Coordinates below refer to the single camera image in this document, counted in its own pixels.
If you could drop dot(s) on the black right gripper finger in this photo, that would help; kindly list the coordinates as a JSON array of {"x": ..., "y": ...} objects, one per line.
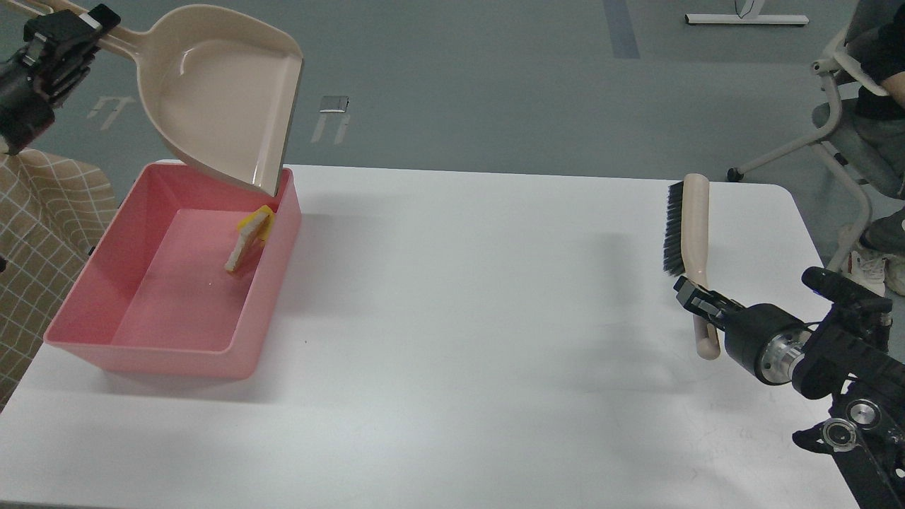
[
  {"x": 686, "y": 289},
  {"x": 710, "y": 317}
]

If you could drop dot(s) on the white desk foot bar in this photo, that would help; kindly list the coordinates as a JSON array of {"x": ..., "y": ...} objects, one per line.
[{"x": 797, "y": 20}]

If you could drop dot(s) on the white office chair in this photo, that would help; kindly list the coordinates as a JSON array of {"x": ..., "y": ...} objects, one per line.
[{"x": 835, "y": 140}]

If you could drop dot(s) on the yellow sponge piece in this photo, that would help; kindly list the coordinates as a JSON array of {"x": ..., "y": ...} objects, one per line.
[{"x": 255, "y": 227}]

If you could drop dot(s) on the white bread slice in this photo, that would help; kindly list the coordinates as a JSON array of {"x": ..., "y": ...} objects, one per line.
[{"x": 236, "y": 258}]

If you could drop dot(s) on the seated person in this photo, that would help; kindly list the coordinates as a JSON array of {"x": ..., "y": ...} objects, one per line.
[{"x": 876, "y": 261}]

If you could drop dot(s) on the beige hand brush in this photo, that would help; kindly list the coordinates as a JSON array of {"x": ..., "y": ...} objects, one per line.
[{"x": 687, "y": 229}]

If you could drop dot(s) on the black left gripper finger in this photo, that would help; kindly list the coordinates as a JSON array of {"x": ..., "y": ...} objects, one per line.
[
  {"x": 59, "y": 67},
  {"x": 67, "y": 26}
]

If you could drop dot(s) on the pink plastic bin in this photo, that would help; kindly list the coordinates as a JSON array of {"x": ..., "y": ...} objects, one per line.
[{"x": 154, "y": 296}]

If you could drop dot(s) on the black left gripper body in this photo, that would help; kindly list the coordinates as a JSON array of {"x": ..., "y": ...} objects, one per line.
[{"x": 25, "y": 115}]

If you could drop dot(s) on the beige checkered cloth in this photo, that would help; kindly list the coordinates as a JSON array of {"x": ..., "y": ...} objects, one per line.
[{"x": 54, "y": 211}]

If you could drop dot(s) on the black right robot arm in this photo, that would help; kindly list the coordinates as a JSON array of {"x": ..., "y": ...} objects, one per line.
[{"x": 845, "y": 357}]

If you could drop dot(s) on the beige plastic dustpan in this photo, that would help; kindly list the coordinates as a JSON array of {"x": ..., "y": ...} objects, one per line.
[{"x": 218, "y": 86}]

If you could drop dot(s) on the grey floor socket plate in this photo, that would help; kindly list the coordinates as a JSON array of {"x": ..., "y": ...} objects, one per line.
[{"x": 334, "y": 104}]

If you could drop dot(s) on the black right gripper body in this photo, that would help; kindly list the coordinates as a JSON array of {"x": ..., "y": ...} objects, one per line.
[{"x": 766, "y": 341}]

